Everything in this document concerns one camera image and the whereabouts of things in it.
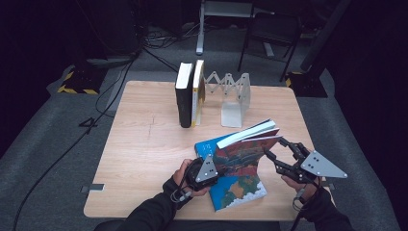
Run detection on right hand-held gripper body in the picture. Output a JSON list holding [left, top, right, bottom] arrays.
[[287, 149, 348, 185]]

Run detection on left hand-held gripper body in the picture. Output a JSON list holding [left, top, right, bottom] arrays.
[[186, 154, 221, 191]]

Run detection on red illustrated book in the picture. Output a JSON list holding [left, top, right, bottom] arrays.
[[213, 118, 284, 178]]

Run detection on blue book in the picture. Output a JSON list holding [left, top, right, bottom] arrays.
[[194, 133, 268, 213]]

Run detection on white expandable book rack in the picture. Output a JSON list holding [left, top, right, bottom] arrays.
[[203, 71, 252, 129]]

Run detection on black book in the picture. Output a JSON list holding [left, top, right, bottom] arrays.
[[174, 62, 195, 129]]

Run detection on yellow book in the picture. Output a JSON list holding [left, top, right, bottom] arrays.
[[191, 59, 207, 128]]

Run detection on person's right hand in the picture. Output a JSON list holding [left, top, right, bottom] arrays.
[[281, 175, 322, 204]]

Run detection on person's left hand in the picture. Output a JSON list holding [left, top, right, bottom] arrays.
[[172, 158, 212, 197]]

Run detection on black yellow striped stand base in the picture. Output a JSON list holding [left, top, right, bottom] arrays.
[[284, 70, 329, 99], [57, 65, 109, 96]]

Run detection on grey tape piece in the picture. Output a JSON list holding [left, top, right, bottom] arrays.
[[80, 183, 106, 194]]

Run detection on black chair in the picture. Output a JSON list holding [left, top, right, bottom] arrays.
[[237, 12, 302, 83]]

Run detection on left hand-held gripper cable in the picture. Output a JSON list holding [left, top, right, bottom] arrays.
[[169, 160, 195, 204]]

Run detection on hand-held gripper cable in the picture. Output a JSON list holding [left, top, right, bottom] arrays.
[[169, 160, 195, 204], [290, 177, 321, 231]]

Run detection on right hand-held gripper cable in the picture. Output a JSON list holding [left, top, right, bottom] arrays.
[[290, 177, 321, 231]]

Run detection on grey slanted stand post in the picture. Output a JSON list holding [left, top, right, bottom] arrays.
[[299, 0, 352, 73]]

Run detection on white desk frame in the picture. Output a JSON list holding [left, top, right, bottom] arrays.
[[195, 0, 277, 56]]

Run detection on bundle of floor cables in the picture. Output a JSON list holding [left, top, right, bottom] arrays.
[[140, 28, 200, 50]]

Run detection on long black floor cable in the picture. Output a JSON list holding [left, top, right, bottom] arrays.
[[12, 47, 142, 231]]

